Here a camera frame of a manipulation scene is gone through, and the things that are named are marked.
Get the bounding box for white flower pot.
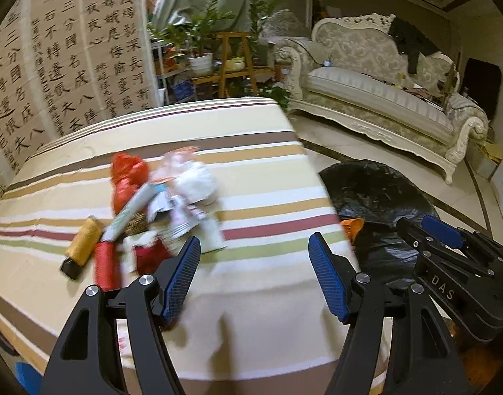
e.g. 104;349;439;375
188;53;213;77

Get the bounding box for black garment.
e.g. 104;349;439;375
388;15;439;75

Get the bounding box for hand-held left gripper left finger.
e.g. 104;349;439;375
39;236;203;395

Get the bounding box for small leafy floor plant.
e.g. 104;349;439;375
257;84;293;112

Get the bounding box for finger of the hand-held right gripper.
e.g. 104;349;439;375
396;217;454;262
421;215;503;256

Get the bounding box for tall green plant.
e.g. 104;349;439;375
239;0;281;66

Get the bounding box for red plastic bag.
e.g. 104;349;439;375
111;153;150;215

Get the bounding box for orange snack wrapper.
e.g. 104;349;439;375
340;217;366;244

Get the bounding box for black trash bag bin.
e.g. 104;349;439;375
318;160;441;293

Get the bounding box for wooden stool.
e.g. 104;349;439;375
191;32;277;98

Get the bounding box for white tissue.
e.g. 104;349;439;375
173;161;217;206

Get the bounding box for blue object under table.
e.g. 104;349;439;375
14;362;44;395

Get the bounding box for yellow bottle with black cap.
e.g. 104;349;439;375
60;215;106;281

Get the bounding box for blue box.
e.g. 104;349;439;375
169;80;194;99

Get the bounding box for calligraphy folding screen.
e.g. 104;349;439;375
0;0;163;215

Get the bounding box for yellow papers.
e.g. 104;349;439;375
480;140;503;163

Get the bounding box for grey patterned armchair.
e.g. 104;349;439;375
260;9;314;42

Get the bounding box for white metal shelf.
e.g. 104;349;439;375
150;37;194;105

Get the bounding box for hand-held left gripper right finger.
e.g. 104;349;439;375
308;232;470;395

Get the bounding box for green potted plant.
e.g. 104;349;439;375
148;0;236;56

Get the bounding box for white tube with blue cap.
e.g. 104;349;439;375
101;181;170;243

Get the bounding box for clear plastic wrapper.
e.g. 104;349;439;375
150;147;200;186

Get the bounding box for clutter of papers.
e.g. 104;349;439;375
395;78;454;110

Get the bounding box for ornate cream sofa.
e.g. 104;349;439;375
273;12;490;185

